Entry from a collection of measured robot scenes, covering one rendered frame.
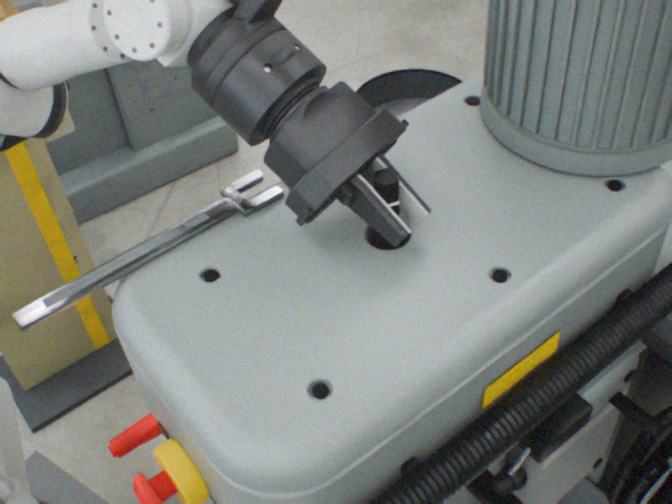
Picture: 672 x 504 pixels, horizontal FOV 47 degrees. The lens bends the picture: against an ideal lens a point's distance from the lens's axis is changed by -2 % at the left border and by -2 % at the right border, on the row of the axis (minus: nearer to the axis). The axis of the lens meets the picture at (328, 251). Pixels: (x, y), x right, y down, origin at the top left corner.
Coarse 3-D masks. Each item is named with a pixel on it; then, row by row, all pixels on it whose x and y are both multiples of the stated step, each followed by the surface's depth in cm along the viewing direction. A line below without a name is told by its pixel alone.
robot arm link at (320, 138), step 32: (288, 32) 60; (256, 64) 58; (288, 64) 58; (320, 64) 60; (224, 96) 59; (256, 96) 58; (288, 96) 59; (320, 96) 60; (352, 96) 61; (256, 128) 60; (288, 128) 58; (320, 128) 59; (352, 128) 60; (384, 128) 61; (288, 160) 59; (320, 160) 58; (352, 160) 59; (320, 192) 57
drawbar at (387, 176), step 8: (376, 176) 60; (384, 176) 60; (392, 176) 59; (376, 184) 59; (384, 184) 59; (392, 184) 59; (384, 192) 59; (392, 192) 60; (384, 200) 60; (392, 200) 60; (392, 208) 61; (376, 232) 63; (376, 240) 64; (384, 240) 63; (376, 248) 65; (384, 248) 64; (392, 248) 64
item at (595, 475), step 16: (640, 368) 105; (656, 368) 101; (640, 384) 106; (656, 384) 103; (640, 400) 107; (656, 400) 104; (624, 416) 113; (624, 432) 114; (640, 432) 111; (608, 448) 120; (624, 448) 116; (608, 464) 122; (592, 480) 129; (608, 480) 124
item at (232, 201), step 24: (240, 192) 69; (264, 192) 68; (192, 216) 66; (216, 216) 66; (144, 240) 65; (168, 240) 64; (120, 264) 63; (144, 264) 63; (72, 288) 61; (96, 288) 62; (24, 312) 60; (48, 312) 60
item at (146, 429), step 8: (152, 416) 74; (136, 424) 74; (144, 424) 74; (152, 424) 74; (128, 432) 73; (136, 432) 73; (144, 432) 73; (152, 432) 74; (160, 432) 74; (112, 440) 73; (120, 440) 73; (128, 440) 73; (136, 440) 73; (144, 440) 74; (112, 448) 73; (120, 448) 73; (128, 448) 73; (136, 448) 74; (120, 456) 73
